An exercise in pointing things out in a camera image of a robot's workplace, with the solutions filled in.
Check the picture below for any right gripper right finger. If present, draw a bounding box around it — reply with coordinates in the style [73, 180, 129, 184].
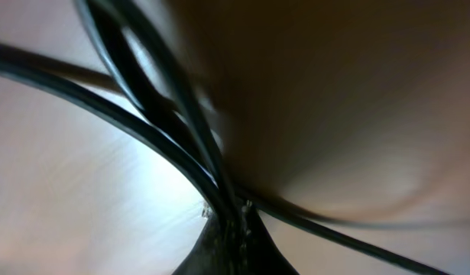
[240, 205, 298, 275]

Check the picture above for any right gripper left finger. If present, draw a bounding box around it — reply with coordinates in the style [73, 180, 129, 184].
[173, 214, 238, 275]

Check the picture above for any long black cable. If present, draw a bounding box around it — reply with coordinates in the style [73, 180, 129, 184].
[0, 0, 453, 275]

